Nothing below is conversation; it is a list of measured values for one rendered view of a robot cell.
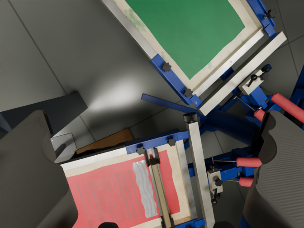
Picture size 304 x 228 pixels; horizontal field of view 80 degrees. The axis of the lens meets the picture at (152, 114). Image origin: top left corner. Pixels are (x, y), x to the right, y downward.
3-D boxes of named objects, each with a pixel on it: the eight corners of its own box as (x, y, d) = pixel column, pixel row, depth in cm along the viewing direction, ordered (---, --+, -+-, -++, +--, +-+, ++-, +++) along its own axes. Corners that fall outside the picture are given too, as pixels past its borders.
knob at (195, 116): (182, 124, 98) (187, 128, 91) (180, 114, 97) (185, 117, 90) (195, 121, 99) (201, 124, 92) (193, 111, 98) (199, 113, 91)
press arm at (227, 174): (205, 181, 105) (209, 185, 100) (203, 171, 104) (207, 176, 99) (232, 172, 107) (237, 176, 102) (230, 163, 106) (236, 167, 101)
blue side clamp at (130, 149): (126, 150, 99) (127, 155, 93) (124, 142, 98) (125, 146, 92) (178, 136, 103) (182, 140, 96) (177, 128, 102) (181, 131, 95)
